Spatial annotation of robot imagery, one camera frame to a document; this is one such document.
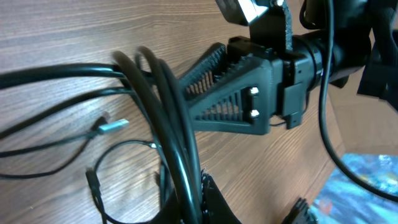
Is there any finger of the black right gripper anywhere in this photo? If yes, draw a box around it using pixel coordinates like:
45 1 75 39
179 42 228 100

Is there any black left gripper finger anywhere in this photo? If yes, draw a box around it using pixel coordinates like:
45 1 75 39
152 190 192 224

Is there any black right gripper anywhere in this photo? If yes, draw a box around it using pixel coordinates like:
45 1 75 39
186 30 370 135

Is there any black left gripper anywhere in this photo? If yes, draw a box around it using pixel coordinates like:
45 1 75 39
201 170 317 224

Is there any black USB cable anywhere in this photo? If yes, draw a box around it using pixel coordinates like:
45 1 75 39
0 45 203 224

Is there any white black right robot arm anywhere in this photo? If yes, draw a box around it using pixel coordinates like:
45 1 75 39
180 1 397 135

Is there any blue green patterned object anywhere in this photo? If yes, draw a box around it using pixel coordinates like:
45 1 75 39
310 154 397 224

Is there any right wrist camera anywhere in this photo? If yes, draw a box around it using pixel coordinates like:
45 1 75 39
216 0 293 52

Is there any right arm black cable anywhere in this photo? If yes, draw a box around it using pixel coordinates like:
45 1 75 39
298 0 398 203

